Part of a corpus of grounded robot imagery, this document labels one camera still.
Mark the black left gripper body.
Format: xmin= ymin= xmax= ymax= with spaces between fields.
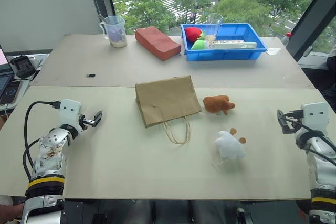
xmin=78 ymin=114 xmax=95 ymax=132

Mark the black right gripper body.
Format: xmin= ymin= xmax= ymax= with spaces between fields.
xmin=284 ymin=110 xmax=303 ymax=134

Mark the brown paper bag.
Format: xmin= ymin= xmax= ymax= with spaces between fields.
xmin=134 ymin=75 xmax=204 ymax=145

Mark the dark bulky shape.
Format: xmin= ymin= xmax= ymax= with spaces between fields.
xmin=313 ymin=52 xmax=336 ymax=110

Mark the white plush mouse toy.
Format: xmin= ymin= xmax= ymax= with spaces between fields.
xmin=211 ymin=127 xmax=248 ymax=168

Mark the brown plush toy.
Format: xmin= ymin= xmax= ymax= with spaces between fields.
xmin=203 ymin=94 xmax=236 ymax=116

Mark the bottle with red cap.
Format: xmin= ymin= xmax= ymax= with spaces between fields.
xmin=280 ymin=31 xmax=293 ymax=47

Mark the white side desk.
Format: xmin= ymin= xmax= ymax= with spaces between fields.
xmin=0 ymin=52 xmax=51 ymax=130

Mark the dark phone with round graphic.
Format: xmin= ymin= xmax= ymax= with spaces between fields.
xmin=0 ymin=80 xmax=22 ymax=105

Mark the clear plastic measuring cup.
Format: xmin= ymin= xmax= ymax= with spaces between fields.
xmin=99 ymin=15 xmax=129 ymax=49

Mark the blue plastic bin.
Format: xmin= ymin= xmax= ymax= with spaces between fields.
xmin=180 ymin=22 xmax=268 ymax=62

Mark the black power adapter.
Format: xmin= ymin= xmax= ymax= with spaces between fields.
xmin=10 ymin=55 xmax=36 ymax=79

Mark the white flat rectangular box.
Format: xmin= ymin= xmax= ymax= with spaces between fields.
xmin=211 ymin=40 xmax=258 ymax=50

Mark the red brick-shaped block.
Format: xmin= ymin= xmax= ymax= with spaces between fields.
xmin=134 ymin=26 xmax=182 ymax=61

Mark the laptop computer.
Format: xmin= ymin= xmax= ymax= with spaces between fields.
xmin=0 ymin=47 xmax=15 ymax=98

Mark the green plush toy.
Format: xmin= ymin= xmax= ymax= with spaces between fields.
xmin=190 ymin=39 xmax=211 ymax=51

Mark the clear tall plastic cup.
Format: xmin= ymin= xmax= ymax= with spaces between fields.
xmin=205 ymin=13 xmax=224 ymax=44

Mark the red plush strawberry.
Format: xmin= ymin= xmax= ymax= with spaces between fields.
xmin=184 ymin=26 xmax=205 ymax=44

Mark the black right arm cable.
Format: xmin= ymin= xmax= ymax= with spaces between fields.
xmin=284 ymin=109 xmax=336 ymax=162

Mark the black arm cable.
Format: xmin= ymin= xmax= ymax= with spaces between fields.
xmin=284 ymin=109 xmax=336 ymax=162
xmin=23 ymin=100 xmax=61 ymax=183

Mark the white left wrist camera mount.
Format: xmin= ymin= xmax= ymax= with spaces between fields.
xmin=58 ymin=99 xmax=84 ymax=131

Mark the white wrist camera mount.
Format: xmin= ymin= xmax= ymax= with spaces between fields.
xmin=300 ymin=102 xmax=330 ymax=133
xmin=58 ymin=99 xmax=84 ymax=131

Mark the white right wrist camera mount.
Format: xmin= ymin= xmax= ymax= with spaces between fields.
xmin=300 ymin=102 xmax=330 ymax=133

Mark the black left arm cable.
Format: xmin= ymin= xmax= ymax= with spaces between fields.
xmin=23 ymin=100 xmax=61 ymax=183

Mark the black window frame post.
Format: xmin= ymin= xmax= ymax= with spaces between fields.
xmin=85 ymin=0 xmax=117 ymax=35
xmin=285 ymin=0 xmax=336 ymax=62

